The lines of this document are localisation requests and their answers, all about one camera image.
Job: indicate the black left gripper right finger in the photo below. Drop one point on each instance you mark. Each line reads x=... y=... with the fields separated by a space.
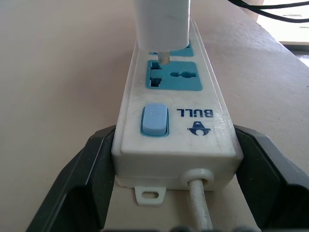
x=268 y=174

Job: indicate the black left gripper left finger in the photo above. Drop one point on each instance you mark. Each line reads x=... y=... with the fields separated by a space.
x=79 y=178

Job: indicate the white charger plug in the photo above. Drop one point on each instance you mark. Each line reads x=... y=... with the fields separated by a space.
x=162 y=24

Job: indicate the white power strip blue sockets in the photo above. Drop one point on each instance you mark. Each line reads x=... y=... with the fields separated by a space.
x=178 y=135

